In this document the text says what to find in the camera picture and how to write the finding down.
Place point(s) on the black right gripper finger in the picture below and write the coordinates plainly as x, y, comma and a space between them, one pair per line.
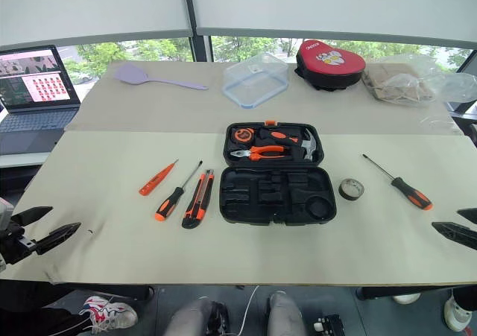
460, 233
470, 215

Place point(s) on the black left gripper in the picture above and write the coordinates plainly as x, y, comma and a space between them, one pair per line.
16, 244

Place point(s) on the orange voltage tester pen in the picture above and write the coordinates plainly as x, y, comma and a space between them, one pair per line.
154, 181

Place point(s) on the orange black utility knife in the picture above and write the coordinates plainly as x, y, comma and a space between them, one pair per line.
197, 202

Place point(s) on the black orange tool kit case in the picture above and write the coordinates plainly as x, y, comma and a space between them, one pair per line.
277, 202

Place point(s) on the dark trouser leg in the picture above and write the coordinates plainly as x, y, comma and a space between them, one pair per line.
466, 298
33, 323

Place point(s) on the white shoe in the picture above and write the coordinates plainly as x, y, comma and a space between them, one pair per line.
456, 315
407, 298

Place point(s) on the clear plastic film scrap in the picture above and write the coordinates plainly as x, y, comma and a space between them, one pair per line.
436, 121

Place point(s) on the white red sneaker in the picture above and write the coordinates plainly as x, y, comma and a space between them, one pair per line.
112, 313

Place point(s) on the black electrical tape roll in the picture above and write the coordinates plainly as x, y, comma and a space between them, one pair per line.
344, 192

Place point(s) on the clear plastic bag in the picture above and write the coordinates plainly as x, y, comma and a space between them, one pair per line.
451, 84

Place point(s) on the grey open laptop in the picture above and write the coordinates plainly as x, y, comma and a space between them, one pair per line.
35, 90

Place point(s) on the black device white button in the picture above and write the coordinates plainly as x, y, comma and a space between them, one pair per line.
329, 325

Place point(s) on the beige table cover sheet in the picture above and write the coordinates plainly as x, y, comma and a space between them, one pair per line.
167, 108

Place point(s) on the purple silicone spatula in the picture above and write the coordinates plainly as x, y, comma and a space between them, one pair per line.
130, 74

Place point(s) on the grey rounded shape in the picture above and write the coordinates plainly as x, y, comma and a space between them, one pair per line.
192, 319
285, 315

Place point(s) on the pale table cover sheet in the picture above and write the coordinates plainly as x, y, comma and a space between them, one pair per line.
223, 254

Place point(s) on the red heart-shaped bag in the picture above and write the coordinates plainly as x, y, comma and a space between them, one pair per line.
328, 64

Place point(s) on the orange black tape measure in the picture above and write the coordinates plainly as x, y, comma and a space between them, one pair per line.
242, 134

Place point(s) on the white roller blind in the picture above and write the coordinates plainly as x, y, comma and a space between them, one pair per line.
335, 4
93, 4

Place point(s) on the clear container blue rim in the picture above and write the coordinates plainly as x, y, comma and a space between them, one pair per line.
257, 80

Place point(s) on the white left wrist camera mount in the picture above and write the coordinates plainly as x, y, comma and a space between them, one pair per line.
4, 207

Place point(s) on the dark window frame post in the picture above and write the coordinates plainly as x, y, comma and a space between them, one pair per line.
201, 47

